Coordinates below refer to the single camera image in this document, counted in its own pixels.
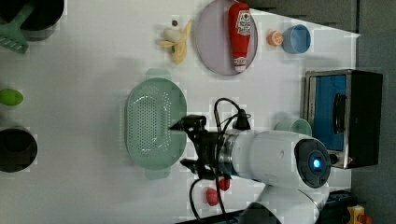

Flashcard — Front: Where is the pink toy strawberry half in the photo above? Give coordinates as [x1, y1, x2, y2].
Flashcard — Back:
[205, 188, 219, 206]

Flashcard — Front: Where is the yellow red emergency button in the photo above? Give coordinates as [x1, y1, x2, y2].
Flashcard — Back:
[347, 205, 374, 224]

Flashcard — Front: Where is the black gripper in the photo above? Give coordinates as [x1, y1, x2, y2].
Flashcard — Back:
[170, 115, 231, 180]

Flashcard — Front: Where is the black pot lower left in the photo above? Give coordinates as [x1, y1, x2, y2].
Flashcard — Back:
[0, 128, 37, 173]

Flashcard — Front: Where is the orange half slice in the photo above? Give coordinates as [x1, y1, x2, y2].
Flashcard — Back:
[267, 31, 284, 47]

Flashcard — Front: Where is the blue bowl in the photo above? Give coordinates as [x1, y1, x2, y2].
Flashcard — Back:
[282, 24, 311, 54]

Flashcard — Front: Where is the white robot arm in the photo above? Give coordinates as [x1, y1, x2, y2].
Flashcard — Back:
[170, 115, 332, 224]

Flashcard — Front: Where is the purple round plate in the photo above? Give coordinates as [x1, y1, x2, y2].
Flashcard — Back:
[195, 0, 258, 76]

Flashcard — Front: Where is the green mug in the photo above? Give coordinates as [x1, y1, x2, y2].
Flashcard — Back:
[275, 119, 312, 136]

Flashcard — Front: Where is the black pot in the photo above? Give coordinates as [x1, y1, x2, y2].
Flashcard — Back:
[0, 128, 37, 173]
[0, 0, 66, 41]

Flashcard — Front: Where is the peeled toy banana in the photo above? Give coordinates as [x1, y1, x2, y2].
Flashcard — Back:
[159, 21, 192, 64]

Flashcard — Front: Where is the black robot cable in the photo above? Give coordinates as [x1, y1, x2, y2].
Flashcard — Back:
[189, 97, 252, 223]

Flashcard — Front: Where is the black pot top left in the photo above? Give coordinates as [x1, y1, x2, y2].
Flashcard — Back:
[0, 0, 66, 41]

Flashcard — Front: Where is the red toy strawberry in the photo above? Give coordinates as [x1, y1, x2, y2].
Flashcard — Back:
[219, 178, 231, 191]

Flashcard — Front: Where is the green spatula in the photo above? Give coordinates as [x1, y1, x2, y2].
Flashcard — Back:
[0, 0, 35, 54]

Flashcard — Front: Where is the red ketchup bottle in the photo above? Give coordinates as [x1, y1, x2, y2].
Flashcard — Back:
[228, 3, 252, 73]

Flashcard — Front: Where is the green lime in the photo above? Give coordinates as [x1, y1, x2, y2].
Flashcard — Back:
[0, 89, 24, 106]

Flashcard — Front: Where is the green plastic strainer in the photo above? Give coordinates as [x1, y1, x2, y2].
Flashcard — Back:
[124, 68, 187, 180]

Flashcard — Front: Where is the black toaster oven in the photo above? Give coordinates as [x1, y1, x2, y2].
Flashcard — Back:
[303, 69, 383, 169]

